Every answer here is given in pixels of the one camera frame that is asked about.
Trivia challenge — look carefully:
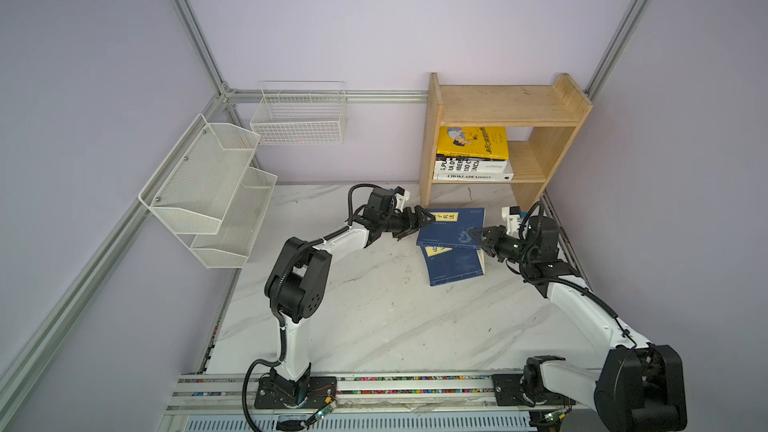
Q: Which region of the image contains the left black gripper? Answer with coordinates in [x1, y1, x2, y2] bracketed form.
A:
[380, 204, 435, 240]

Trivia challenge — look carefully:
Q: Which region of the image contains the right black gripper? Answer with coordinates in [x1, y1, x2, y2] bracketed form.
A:
[468, 226, 535, 266]

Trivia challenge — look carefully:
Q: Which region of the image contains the dark blue book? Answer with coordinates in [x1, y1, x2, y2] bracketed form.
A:
[421, 246, 485, 287]
[416, 208, 485, 250]

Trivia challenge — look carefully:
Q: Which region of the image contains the white book with photo cover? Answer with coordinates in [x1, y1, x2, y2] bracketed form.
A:
[433, 173, 514, 183]

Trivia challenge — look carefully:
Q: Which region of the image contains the white book with black lettering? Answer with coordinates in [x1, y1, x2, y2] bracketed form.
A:
[435, 155, 512, 173]

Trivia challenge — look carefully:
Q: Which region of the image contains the yellow book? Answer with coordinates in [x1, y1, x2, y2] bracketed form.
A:
[436, 126, 509, 160]

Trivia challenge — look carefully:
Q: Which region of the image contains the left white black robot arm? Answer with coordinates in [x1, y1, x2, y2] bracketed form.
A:
[243, 183, 436, 408]

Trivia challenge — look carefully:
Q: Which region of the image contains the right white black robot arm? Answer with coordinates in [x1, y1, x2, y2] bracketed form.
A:
[469, 209, 687, 431]

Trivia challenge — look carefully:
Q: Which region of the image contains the wooden two-tier bookshelf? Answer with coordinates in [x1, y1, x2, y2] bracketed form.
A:
[419, 72, 593, 209]

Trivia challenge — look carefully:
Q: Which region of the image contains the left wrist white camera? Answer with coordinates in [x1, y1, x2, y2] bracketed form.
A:
[391, 187, 410, 210]

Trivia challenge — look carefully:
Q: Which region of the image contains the wrist white camera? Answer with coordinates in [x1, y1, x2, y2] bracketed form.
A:
[501, 206, 525, 237]
[391, 187, 410, 210]

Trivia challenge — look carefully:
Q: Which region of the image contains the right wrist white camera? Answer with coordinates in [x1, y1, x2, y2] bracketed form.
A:
[501, 206, 525, 237]

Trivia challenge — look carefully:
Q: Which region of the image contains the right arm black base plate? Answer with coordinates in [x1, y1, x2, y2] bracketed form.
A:
[491, 373, 573, 407]

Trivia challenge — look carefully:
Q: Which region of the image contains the white wire wall basket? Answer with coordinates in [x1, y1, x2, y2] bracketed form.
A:
[250, 81, 348, 145]

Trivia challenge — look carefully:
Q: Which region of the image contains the white mesh lower wall bin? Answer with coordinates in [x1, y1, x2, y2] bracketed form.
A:
[191, 167, 277, 269]

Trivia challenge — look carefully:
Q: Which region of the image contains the white mesh wall bin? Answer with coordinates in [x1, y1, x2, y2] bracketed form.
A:
[138, 118, 260, 235]
[191, 167, 277, 269]

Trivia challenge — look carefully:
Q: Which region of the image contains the white ventilated cable duct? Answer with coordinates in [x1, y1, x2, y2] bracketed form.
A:
[183, 411, 537, 431]

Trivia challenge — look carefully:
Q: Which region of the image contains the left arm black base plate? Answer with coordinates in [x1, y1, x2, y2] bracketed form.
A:
[251, 376, 338, 410]

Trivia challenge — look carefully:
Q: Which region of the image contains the white mesh upper wall bin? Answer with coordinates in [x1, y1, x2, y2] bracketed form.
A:
[138, 118, 260, 235]

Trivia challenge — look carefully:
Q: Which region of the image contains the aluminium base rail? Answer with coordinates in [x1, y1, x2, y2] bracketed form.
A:
[167, 369, 585, 414]

